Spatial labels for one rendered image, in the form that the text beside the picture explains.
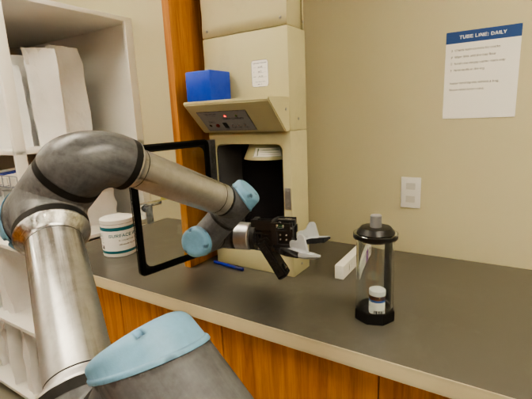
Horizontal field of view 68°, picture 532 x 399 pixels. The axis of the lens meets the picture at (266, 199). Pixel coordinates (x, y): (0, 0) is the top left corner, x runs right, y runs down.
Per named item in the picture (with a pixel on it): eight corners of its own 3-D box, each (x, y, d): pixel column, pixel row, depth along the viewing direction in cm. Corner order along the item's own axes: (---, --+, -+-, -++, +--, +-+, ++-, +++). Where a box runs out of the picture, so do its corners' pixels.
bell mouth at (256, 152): (262, 154, 148) (261, 139, 147) (304, 155, 139) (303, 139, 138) (233, 160, 134) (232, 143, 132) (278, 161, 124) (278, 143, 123)
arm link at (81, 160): (64, 90, 63) (248, 177, 102) (30, 141, 66) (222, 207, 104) (81, 131, 57) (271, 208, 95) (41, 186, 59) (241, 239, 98)
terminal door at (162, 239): (216, 250, 142) (208, 138, 134) (140, 278, 120) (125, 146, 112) (214, 250, 143) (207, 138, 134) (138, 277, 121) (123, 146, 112)
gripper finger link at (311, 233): (330, 221, 107) (298, 225, 104) (330, 241, 108) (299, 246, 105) (325, 218, 109) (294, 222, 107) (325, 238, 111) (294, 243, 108)
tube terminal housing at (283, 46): (255, 241, 166) (245, 48, 150) (326, 253, 149) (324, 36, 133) (217, 261, 145) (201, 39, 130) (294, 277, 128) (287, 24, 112)
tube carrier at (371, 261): (393, 303, 106) (396, 226, 101) (398, 324, 95) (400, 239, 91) (352, 301, 108) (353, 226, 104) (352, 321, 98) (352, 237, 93)
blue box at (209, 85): (207, 102, 132) (206, 74, 130) (231, 100, 127) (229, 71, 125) (187, 102, 124) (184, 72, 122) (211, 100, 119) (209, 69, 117)
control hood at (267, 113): (208, 132, 136) (206, 102, 134) (290, 131, 118) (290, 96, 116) (184, 134, 126) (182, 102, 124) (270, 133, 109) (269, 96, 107)
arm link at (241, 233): (233, 252, 105) (244, 243, 113) (249, 254, 104) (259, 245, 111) (231, 226, 104) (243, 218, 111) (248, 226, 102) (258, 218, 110)
